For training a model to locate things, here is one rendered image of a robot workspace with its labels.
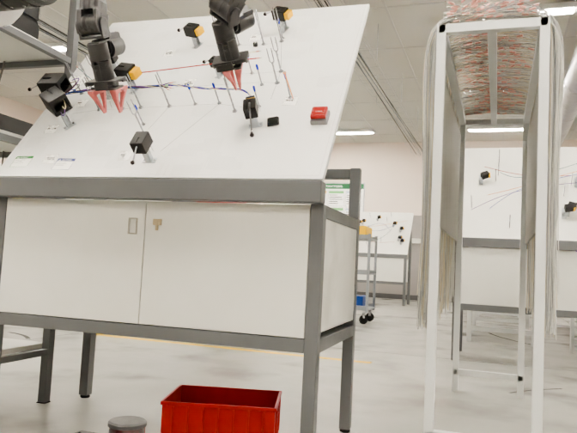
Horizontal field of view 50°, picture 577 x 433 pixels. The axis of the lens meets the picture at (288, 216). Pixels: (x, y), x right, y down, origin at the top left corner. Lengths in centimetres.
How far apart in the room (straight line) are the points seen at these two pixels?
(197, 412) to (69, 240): 72
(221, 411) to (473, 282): 277
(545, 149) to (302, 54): 93
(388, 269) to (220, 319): 888
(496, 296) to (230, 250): 293
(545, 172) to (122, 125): 144
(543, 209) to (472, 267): 254
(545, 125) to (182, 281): 124
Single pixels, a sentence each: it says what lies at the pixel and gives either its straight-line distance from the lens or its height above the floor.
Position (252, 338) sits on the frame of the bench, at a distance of 188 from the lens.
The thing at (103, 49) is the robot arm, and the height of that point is 120.
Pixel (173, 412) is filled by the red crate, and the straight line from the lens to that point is 218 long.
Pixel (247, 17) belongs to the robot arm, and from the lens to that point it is 181.
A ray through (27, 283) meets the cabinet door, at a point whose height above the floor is 51.
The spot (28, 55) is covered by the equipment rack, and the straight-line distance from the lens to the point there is 290.
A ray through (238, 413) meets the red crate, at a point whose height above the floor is 11.
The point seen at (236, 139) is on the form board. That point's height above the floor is 101.
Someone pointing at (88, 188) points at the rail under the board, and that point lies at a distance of 211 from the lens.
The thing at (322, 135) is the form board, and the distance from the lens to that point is 195.
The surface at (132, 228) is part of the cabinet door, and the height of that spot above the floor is 71.
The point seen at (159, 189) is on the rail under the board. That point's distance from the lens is 198.
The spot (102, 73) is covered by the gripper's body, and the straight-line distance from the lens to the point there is 188.
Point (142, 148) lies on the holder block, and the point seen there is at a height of 96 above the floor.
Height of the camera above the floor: 62
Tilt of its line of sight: 4 degrees up
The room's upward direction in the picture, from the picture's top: 3 degrees clockwise
